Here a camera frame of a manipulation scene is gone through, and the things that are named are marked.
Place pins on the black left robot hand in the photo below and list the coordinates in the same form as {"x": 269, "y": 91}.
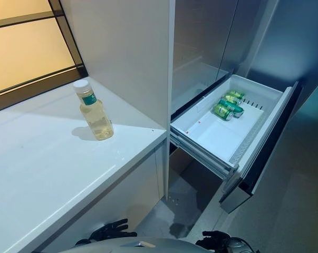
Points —
{"x": 110, "y": 233}

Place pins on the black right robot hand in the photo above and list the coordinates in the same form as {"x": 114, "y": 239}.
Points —
{"x": 217, "y": 241}

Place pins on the white fridge drawer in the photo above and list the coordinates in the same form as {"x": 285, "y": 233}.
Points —
{"x": 228, "y": 126}

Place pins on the stainless steel fridge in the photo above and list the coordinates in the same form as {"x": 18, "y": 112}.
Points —
{"x": 253, "y": 39}

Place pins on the grey robot torso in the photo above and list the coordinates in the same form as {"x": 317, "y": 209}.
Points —
{"x": 143, "y": 245}

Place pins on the white counter cabinet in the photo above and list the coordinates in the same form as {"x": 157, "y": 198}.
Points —
{"x": 69, "y": 163}

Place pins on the clear bottle of yellow drink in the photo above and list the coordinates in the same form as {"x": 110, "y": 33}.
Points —
{"x": 95, "y": 111}

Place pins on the green drink can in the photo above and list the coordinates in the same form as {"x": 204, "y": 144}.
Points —
{"x": 237, "y": 94}
{"x": 231, "y": 106}
{"x": 232, "y": 99}
{"x": 223, "y": 111}

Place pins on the tall white cabinet panel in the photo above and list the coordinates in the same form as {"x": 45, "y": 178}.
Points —
{"x": 121, "y": 52}

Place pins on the black framed frosted window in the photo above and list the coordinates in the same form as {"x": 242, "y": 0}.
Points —
{"x": 24, "y": 50}

